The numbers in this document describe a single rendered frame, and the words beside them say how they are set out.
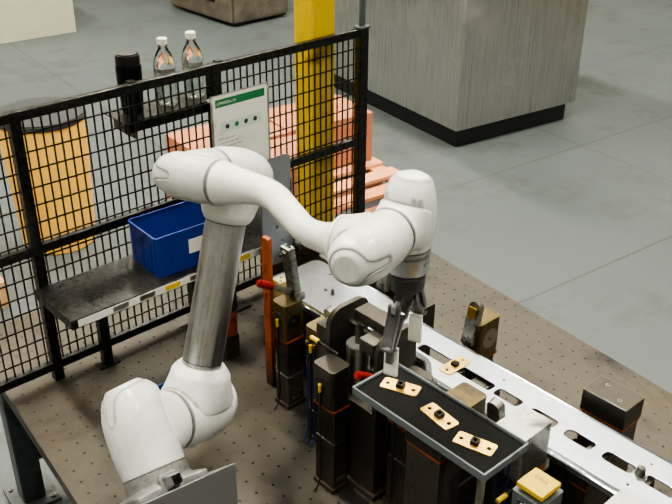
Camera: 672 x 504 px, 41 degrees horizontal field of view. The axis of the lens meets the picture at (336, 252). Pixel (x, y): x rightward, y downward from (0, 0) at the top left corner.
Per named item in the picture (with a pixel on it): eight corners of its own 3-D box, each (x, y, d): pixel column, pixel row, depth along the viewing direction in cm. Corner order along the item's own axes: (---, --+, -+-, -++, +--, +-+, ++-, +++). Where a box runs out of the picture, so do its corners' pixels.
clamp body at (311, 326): (342, 434, 251) (343, 322, 233) (312, 452, 245) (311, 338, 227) (326, 423, 255) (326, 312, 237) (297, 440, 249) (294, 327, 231)
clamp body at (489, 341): (497, 413, 260) (509, 311, 243) (470, 431, 253) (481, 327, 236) (480, 402, 264) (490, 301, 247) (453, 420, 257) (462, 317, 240)
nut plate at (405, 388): (421, 387, 194) (422, 383, 194) (415, 397, 191) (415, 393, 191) (386, 377, 198) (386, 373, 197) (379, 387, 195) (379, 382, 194)
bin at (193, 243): (245, 248, 277) (243, 210, 270) (158, 279, 260) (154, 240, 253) (216, 228, 288) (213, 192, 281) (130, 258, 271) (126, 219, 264)
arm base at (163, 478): (143, 503, 195) (133, 479, 196) (117, 512, 213) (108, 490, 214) (216, 470, 205) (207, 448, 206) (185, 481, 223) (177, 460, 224)
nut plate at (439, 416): (459, 424, 184) (460, 419, 183) (445, 431, 182) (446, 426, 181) (432, 403, 190) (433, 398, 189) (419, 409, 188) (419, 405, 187)
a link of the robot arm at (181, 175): (205, 152, 192) (243, 152, 204) (142, 142, 201) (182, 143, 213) (199, 212, 195) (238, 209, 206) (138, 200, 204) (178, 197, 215)
